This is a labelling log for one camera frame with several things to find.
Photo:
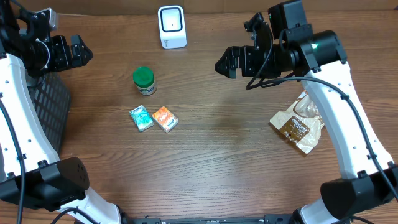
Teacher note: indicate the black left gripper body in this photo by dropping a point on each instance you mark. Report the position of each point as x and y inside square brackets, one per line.
[60, 58]

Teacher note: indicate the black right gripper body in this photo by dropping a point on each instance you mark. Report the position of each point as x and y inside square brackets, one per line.
[252, 63]

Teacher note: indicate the green lid jar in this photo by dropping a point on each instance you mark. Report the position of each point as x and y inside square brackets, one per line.
[144, 80]

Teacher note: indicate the brown white snack pouch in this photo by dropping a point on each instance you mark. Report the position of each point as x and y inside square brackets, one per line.
[301, 123]

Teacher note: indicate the orange tissue pack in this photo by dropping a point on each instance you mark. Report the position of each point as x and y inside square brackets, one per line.
[165, 119]

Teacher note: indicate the green tissue pack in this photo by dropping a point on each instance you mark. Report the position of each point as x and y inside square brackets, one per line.
[141, 118]

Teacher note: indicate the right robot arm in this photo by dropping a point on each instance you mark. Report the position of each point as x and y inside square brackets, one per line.
[285, 49]

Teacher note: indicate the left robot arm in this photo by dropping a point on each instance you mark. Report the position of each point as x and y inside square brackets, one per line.
[34, 110]

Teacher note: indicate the grey plastic mesh basket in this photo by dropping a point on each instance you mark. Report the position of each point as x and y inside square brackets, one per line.
[51, 100]

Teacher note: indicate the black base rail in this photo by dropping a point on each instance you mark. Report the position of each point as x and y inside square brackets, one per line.
[214, 220]

